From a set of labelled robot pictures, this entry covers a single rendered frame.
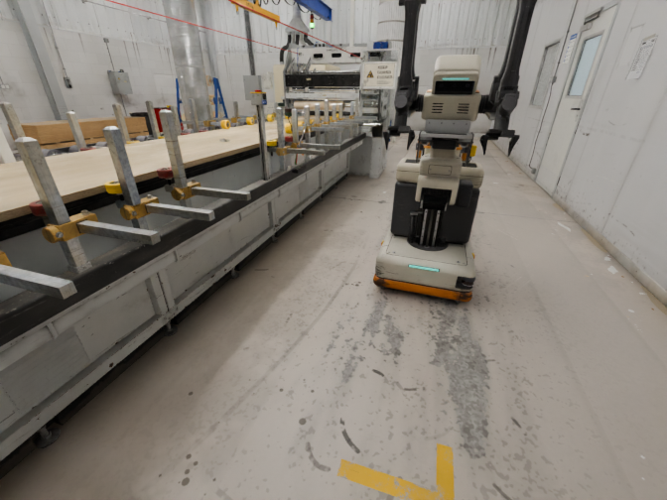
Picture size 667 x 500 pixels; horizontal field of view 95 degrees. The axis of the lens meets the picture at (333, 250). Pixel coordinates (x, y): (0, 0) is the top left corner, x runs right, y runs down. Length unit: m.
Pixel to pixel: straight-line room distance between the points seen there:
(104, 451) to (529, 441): 1.64
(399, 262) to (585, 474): 1.22
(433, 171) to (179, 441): 1.75
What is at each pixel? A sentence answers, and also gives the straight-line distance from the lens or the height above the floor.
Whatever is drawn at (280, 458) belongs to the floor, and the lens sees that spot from 1.40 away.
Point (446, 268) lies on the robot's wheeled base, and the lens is 2.01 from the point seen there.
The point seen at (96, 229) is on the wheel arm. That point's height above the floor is 0.85.
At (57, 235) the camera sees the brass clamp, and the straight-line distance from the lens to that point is 1.21.
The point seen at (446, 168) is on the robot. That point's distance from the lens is 1.85.
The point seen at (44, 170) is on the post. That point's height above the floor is 1.02.
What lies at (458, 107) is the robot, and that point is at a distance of 1.81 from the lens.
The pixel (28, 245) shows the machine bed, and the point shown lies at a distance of 1.44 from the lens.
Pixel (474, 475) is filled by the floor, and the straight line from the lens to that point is 1.46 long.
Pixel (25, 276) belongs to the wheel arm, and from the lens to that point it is 1.00.
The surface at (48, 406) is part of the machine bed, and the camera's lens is 1.68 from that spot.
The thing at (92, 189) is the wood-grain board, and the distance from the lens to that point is 1.46.
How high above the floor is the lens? 1.22
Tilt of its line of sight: 27 degrees down
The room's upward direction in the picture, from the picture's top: 1 degrees clockwise
